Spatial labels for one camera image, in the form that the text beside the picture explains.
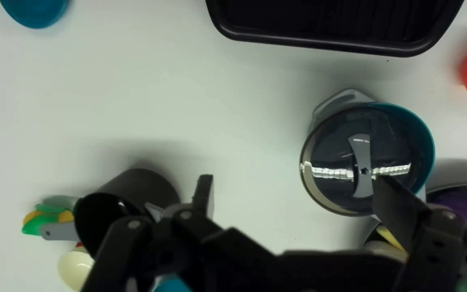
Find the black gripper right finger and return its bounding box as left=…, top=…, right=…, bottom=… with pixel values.
left=374, top=177, right=467, bottom=292

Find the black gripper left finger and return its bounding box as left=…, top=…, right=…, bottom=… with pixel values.
left=82, top=173, right=216, bottom=292

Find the glass pot lid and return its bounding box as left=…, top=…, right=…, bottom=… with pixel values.
left=299, top=107, right=426, bottom=216

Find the black toy pot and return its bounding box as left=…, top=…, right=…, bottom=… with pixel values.
left=41, top=167, right=182, bottom=258

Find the blue toy pot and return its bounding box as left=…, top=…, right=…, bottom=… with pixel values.
left=297, top=87, right=439, bottom=219

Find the yellow toy banana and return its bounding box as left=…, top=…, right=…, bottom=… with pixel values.
left=377, top=225, right=409, bottom=254

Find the teal toy frying pan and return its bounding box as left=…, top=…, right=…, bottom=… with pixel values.
left=155, top=272, right=194, bottom=292

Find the green yellow toy corn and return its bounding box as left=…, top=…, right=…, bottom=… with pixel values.
left=22, top=194, right=77, bottom=237

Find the black plastic tray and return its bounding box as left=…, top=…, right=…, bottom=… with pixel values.
left=207, top=0, right=466, bottom=58

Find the small teal plate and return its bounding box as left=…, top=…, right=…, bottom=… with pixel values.
left=0, top=0, right=74, bottom=31

